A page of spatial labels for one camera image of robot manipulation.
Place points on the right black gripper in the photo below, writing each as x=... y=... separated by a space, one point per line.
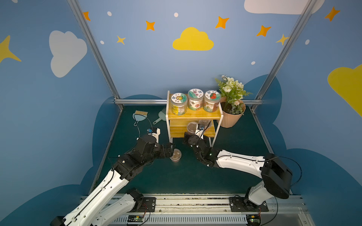
x=191 y=140

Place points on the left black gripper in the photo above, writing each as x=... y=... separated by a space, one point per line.
x=166 y=149

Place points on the clear soil cup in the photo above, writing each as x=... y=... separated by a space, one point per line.
x=192 y=127
x=177 y=154
x=204 y=124

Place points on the sunflower label seed jar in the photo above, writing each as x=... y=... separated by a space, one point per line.
x=179 y=103

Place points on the pink flower label seed jar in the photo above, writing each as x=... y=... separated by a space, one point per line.
x=195 y=99

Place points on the strawberry label seed jar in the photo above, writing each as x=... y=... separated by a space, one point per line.
x=211 y=101

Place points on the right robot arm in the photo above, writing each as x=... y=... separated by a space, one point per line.
x=275 y=176

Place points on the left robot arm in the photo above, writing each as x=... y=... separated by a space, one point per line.
x=127 y=166

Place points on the yellow wooden two-tier shelf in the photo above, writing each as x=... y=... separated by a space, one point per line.
x=177 y=124

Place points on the blue dustpan brush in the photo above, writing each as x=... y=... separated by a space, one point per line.
x=139 y=116

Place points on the pink pot with flowers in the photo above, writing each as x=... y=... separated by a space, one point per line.
x=232 y=93

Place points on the left green circuit board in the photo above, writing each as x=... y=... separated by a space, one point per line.
x=135 y=219

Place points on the green circuit board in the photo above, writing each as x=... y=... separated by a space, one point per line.
x=253 y=220
x=135 y=219

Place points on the right green circuit board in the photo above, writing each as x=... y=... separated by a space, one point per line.
x=253 y=220

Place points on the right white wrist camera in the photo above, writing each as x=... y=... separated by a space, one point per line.
x=200 y=130

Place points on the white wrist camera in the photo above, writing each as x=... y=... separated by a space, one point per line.
x=200 y=130
x=155 y=132

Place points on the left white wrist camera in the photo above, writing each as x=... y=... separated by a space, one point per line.
x=155 y=132

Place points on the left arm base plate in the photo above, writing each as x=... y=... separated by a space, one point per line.
x=146 y=203

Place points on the aluminium front rail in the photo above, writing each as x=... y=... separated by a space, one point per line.
x=200 y=209

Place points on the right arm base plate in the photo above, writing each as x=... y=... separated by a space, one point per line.
x=237 y=204

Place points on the left aluminium frame post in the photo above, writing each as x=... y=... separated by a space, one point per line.
x=78 y=13

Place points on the aluminium frame post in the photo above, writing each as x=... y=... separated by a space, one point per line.
x=293 y=36
x=78 y=13

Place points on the right aluminium frame post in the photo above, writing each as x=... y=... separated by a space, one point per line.
x=293 y=36

